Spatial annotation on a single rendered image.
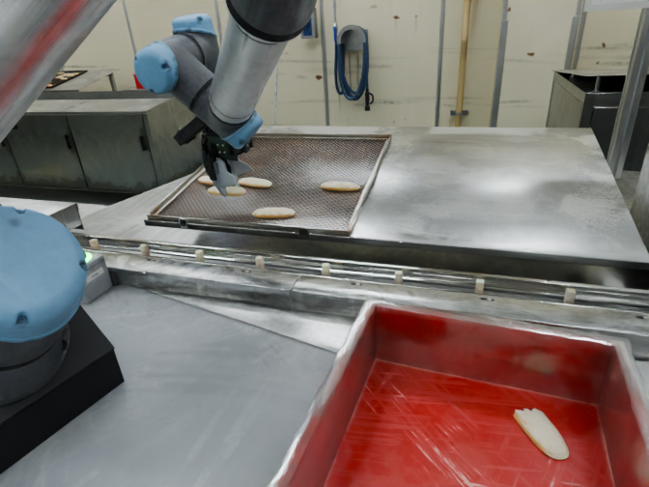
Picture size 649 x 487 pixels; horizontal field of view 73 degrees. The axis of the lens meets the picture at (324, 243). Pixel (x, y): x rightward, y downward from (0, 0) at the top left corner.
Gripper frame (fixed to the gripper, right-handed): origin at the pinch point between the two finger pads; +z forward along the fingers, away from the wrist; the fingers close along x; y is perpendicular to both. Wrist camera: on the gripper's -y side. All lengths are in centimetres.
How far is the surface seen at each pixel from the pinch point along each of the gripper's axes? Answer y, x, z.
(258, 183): 0.9, 11.7, 5.2
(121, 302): -7.0, -31.9, 8.7
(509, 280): 62, -9, 8
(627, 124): 90, 69, 9
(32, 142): -308, 159, 72
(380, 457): 49, -48, 5
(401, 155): 32.6, 35.2, 6.3
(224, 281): 12.8, -24.3, 5.6
